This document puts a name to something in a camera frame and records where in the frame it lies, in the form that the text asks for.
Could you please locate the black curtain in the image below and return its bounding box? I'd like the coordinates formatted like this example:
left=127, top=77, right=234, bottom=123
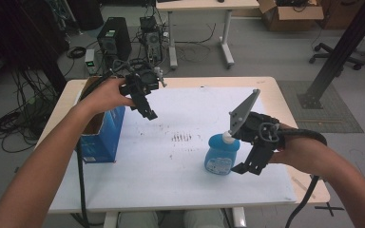
left=0, top=0, right=71, bottom=96

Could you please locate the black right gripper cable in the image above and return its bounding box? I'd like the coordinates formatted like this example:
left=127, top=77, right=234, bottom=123
left=278, top=127, right=328, bottom=228

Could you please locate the bundle of black floor cables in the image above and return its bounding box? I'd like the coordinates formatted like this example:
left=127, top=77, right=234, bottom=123
left=0, top=67, right=68, bottom=154

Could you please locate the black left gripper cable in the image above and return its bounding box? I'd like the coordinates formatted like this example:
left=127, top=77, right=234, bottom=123
left=75, top=58, right=133, bottom=228

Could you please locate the open computer case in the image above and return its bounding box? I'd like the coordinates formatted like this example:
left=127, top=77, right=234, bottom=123
left=139, top=15, right=166, bottom=65

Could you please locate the open cardboard box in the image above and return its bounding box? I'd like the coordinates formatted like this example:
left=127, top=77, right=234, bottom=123
left=258, top=0, right=325, bottom=32

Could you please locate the black computer tower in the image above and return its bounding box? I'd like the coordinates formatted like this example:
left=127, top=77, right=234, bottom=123
left=96, top=16, right=133, bottom=63

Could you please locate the blue detergent bottle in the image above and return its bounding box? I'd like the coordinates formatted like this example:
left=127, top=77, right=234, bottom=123
left=203, top=130, right=241, bottom=177

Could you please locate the person's left hand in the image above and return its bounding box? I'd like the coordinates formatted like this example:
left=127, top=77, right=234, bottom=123
left=80, top=77, right=137, bottom=114

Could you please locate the blue cardboard box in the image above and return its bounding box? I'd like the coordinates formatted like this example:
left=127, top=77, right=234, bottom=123
left=75, top=75, right=127, bottom=164

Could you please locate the white table leg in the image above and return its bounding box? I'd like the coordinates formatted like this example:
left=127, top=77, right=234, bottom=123
left=102, top=211, right=120, bottom=228
left=232, top=206, right=247, bottom=228

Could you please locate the person's right hand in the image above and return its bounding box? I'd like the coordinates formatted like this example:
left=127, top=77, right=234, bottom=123
left=267, top=123, right=318, bottom=175

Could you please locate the coiled black cable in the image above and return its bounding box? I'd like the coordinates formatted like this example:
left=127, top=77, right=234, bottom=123
left=66, top=46, right=87, bottom=60

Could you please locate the thin black floor cable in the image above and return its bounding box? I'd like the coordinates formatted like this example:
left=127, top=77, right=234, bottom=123
left=174, top=22, right=219, bottom=64

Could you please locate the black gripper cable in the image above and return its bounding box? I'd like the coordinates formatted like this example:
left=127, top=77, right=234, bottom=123
left=75, top=58, right=133, bottom=228
left=278, top=127, right=328, bottom=228

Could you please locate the black metal stand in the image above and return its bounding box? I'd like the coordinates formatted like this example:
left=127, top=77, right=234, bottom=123
left=297, top=0, right=365, bottom=110

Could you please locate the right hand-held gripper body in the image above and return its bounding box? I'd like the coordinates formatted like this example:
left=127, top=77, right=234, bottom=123
left=228, top=88, right=287, bottom=152

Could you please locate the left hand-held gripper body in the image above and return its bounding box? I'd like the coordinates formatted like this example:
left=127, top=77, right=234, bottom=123
left=119, top=65, right=167, bottom=112

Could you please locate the white-legged wooden table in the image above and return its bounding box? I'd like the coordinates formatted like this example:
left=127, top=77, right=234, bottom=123
left=155, top=0, right=261, bottom=70

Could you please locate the dark grey floor mat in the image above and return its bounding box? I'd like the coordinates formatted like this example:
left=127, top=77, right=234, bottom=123
left=277, top=79, right=365, bottom=134

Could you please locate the white table mat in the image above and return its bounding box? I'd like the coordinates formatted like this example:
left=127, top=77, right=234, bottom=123
left=48, top=86, right=298, bottom=214

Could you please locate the black office chair base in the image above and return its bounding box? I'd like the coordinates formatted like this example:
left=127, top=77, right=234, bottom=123
left=308, top=42, right=365, bottom=71

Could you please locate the small grey power supply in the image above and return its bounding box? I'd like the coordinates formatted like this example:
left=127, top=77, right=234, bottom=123
left=84, top=48, right=97, bottom=76

